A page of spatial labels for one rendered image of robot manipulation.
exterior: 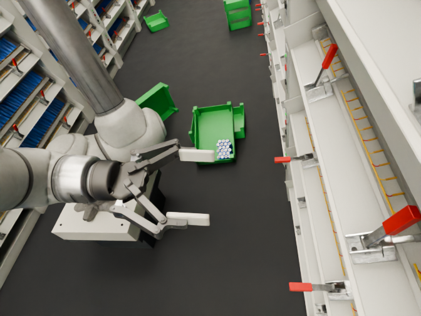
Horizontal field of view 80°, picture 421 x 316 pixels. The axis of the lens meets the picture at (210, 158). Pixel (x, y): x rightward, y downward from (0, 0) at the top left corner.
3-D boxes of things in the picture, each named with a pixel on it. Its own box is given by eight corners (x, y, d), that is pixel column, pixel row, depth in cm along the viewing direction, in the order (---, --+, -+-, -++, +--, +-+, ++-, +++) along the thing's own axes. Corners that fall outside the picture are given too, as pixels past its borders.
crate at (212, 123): (236, 162, 127) (233, 157, 119) (198, 165, 131) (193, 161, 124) (233, 108, 135) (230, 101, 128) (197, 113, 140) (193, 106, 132)
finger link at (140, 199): (128, 176, 45) (121, 181, 44) (167, 217, 40) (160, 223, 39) (133, 188, 48) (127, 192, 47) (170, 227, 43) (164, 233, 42)
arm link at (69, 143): (72, 180, 97) (29, 142, 81) (116, 157, 100) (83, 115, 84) (79, 210, 87) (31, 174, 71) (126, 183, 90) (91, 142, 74)
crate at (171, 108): (137, 135, 158) (144, 140, 154) (121, 111, 143) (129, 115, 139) (171, 107, 169) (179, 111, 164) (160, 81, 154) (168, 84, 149)
